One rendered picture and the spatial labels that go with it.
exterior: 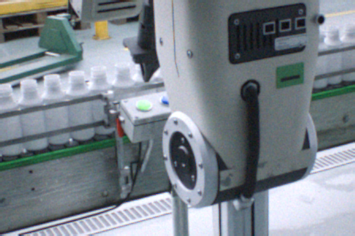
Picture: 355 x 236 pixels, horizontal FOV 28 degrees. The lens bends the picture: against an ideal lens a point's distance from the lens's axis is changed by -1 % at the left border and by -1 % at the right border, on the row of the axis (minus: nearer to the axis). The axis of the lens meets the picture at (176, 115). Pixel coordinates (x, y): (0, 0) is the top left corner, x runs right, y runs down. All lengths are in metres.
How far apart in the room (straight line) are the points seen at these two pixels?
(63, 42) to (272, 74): 5.10
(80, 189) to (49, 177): 0.09
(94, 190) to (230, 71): 0.83
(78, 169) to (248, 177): 0.73
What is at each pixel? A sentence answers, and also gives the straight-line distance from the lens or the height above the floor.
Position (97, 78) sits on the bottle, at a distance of 1.76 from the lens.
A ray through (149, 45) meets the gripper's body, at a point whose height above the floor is 1.27.
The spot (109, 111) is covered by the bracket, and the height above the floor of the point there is 1.09.
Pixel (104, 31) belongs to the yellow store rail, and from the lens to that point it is 7.01.
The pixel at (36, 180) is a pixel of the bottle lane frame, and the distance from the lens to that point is 1.74.
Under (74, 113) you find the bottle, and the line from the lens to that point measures 1.75.
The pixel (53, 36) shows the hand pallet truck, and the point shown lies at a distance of 6.23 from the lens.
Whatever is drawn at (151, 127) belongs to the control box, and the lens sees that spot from 1.64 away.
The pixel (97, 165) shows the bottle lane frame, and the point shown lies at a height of 0.94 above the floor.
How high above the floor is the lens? 1.65
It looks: 20 degrees down
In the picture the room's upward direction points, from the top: 3 degrees counter-clockwise
